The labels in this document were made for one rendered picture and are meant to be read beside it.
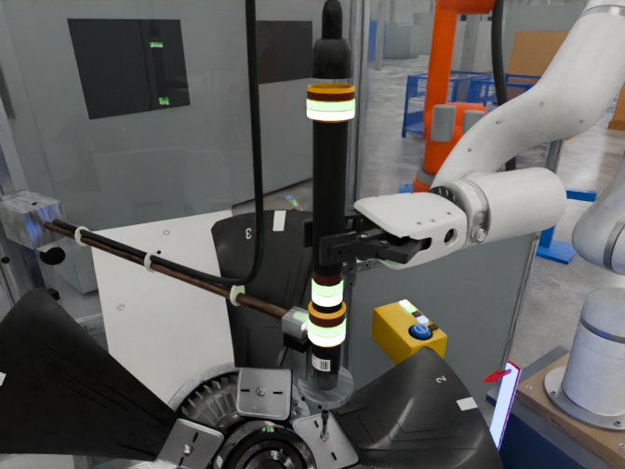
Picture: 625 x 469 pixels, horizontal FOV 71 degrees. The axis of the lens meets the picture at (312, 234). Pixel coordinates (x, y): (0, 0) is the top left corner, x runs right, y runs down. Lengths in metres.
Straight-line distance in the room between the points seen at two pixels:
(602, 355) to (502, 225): 0.56
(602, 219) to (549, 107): 0.40
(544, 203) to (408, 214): 0.19
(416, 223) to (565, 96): 0.26
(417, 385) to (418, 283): 0.92
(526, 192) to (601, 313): 0.49
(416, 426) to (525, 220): 0.33
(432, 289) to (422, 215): 1.23
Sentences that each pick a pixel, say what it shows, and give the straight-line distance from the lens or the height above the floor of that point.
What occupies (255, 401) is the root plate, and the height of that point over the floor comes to 1.24.
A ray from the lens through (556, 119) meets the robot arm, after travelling 0.63.
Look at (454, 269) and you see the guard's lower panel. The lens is 1.72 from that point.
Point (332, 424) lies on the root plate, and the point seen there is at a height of 1.18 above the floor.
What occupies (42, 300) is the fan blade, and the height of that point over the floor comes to 1.42.
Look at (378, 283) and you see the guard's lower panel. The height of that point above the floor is 0.89.
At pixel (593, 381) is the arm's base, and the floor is 1.05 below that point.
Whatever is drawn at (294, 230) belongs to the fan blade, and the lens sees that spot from 0.64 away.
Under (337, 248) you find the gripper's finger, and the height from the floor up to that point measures 1.50.
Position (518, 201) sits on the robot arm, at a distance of 0.56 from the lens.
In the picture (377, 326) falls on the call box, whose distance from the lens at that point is 1.10.
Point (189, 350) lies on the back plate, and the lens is 0.83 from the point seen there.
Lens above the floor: 1.70
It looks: 26 degrees down
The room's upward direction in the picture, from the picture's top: straight up
